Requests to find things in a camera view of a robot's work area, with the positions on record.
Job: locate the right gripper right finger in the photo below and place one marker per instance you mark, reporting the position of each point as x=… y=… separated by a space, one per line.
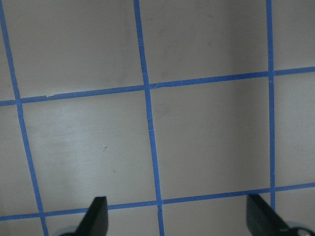
x=262 y=220

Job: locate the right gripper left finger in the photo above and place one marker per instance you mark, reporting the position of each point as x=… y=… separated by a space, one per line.
x=95 y=221

